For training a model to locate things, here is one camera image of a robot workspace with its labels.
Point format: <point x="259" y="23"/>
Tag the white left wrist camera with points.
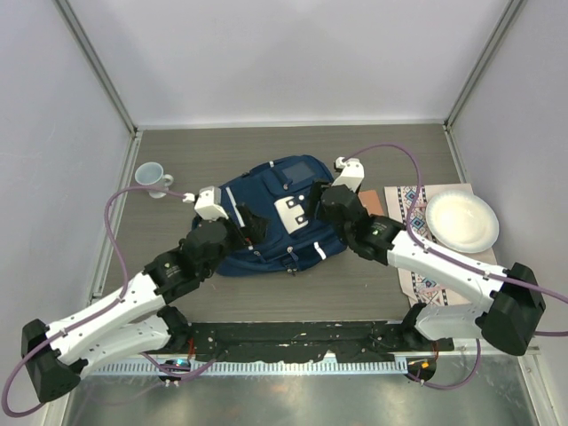
<point x="207" y="203"/>

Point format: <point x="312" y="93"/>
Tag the tan leather wallet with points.
<point x="371" y="202"/>

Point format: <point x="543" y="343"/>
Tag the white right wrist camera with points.
<point x="351" y="173"/>

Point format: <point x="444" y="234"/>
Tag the perforated metal rail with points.
<point x="328" y="366"/>

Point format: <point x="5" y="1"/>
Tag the navy blue student backpack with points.
<point x="278" y="190"/>

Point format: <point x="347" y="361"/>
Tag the patterned white placemat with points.
<point x="430" y="272"/>

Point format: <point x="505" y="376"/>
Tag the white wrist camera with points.
<point x="351" y="173"/>
<point x="207" y="203"/>

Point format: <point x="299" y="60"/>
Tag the light blue cup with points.
<point x="152" y="175"/>

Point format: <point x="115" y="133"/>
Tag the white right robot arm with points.
<point x="504" y="305"/>

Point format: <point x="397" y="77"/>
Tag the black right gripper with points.
<point x="317" y="187"/>

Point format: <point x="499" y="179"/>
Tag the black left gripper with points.
<point x="256" y="226"/>

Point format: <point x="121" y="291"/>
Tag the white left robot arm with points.
<point x="137" y="317"/>

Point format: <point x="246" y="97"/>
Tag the white paper plate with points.
<point x="462" y="221"/>

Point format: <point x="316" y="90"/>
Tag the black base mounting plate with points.
<point x="302" y="342"/>

